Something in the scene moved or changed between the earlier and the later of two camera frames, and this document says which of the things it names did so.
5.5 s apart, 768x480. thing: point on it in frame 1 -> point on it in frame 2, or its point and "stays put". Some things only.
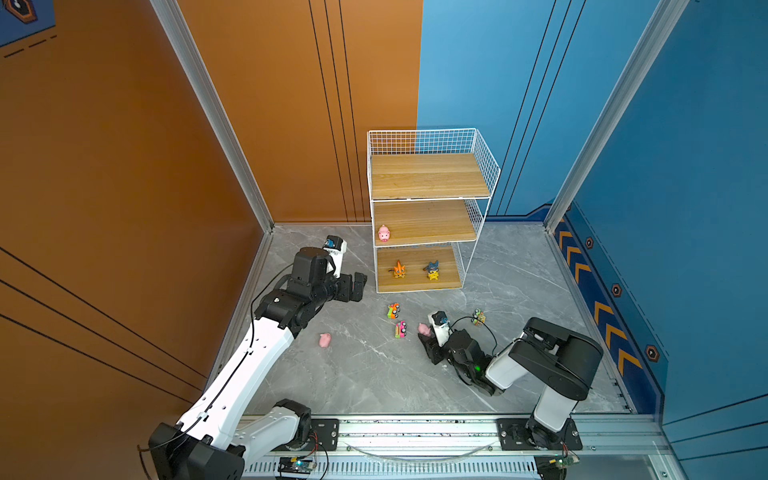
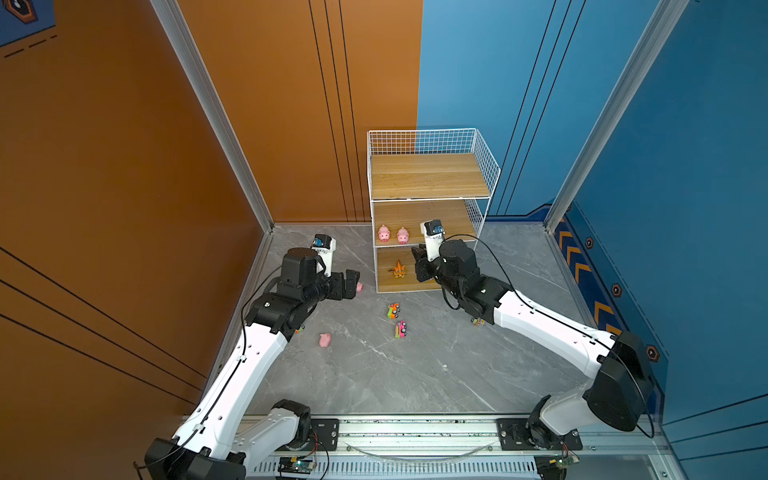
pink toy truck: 401,329 stays put
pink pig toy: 325,340 stays put
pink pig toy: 384,233 stays put
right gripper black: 431,349 -> 422,262
